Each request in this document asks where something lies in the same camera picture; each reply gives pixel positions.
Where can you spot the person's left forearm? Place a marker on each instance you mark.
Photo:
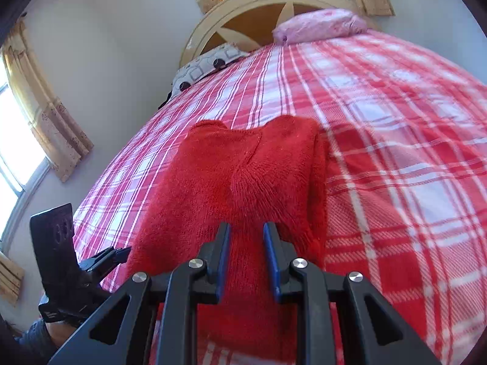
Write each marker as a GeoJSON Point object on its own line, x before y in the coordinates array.
{"type": "Point", "coordinates": [36, 340]}

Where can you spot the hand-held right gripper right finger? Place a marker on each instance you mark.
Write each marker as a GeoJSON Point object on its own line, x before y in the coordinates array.
{"type": "Point", "coordinates": [271, 258]}

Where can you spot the cream wooden headboard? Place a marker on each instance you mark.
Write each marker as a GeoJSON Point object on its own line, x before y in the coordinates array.
{"type": "Point", "coordinates": [251, 19]}

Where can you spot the red plaid blanket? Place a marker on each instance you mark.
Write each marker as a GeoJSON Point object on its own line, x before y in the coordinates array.
{"type": "Point", "coordinates": [399, 159]}

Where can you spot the red knit sweater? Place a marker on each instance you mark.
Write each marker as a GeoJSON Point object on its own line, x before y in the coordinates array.
{"type": "Point", "coordinates": [228, 182]}

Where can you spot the side window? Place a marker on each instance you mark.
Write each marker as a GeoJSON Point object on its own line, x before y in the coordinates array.
{"type": "Point", "coordinates": [15, 152]}

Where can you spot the pink pillow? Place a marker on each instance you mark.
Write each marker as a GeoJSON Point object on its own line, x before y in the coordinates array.
{"type": "Point", "coordinates": [319, 24]}

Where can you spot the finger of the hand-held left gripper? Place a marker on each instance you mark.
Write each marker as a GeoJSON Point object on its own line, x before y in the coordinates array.
{"type": "Point", "coordinates": [106, 260]}

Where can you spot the grey patterned pillow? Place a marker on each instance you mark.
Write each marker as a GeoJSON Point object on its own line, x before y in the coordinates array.
{"type": "Point", "coordinates": [205, 68]}

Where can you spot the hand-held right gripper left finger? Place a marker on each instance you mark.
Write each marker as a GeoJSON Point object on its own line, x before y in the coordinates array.
{"type": "Point", "coordinates": [224, 258]}

